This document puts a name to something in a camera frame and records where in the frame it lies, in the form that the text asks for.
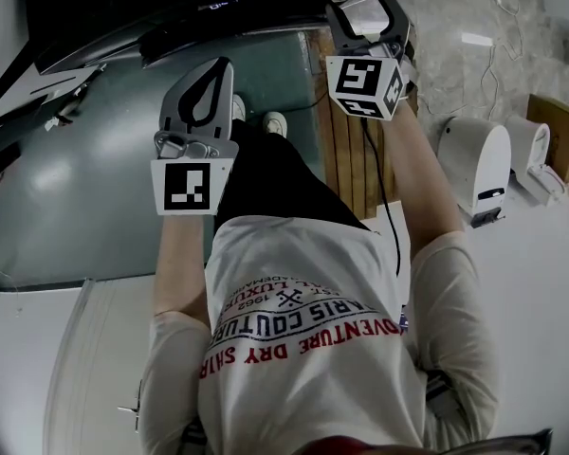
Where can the dark head mount rim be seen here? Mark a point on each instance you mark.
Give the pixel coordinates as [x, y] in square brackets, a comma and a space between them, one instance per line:
[502, 442]

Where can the wooden slat platform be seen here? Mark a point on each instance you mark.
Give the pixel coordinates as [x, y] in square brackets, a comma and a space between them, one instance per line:
[346, 159]

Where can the person's right forearm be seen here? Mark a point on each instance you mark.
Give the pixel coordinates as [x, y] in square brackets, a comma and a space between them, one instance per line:
[422, 183]

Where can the black trousers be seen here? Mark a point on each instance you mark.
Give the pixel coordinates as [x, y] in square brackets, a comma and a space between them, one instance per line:
[275, 178]

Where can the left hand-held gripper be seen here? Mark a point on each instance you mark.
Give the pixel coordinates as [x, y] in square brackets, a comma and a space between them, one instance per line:
[185, 187]

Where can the brown cardboard box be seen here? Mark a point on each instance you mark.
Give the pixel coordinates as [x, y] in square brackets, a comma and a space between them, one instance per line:
[555, 126]

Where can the white domed robot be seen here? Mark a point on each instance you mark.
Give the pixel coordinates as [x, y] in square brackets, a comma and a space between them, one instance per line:
[474, 159]

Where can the white printed shirt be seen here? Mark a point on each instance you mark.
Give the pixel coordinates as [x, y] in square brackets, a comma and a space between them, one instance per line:
[313, 387]

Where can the person's right white shoe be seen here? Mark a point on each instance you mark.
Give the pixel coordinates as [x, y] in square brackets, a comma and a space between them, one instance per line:
[275, 122]

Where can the white door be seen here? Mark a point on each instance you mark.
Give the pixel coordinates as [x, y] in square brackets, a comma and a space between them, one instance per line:
[28, 372]

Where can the person's left forearm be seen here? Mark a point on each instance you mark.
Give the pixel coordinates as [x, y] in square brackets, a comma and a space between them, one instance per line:
[180, 263]

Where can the white rounded appliance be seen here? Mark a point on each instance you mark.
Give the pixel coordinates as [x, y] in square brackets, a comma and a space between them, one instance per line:
[526, 145]

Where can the person's left white shoe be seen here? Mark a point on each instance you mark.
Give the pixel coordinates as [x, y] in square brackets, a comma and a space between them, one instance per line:
[239, 109]

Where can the person's white shoe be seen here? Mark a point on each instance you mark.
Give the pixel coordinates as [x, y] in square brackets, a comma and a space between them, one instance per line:
[275, 122]
[239, 109]

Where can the person's right hand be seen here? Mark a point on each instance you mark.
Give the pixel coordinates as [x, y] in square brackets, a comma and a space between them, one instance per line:
[410, 81]

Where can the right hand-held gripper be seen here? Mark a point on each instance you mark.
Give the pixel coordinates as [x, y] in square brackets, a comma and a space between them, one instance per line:
[355, 81]

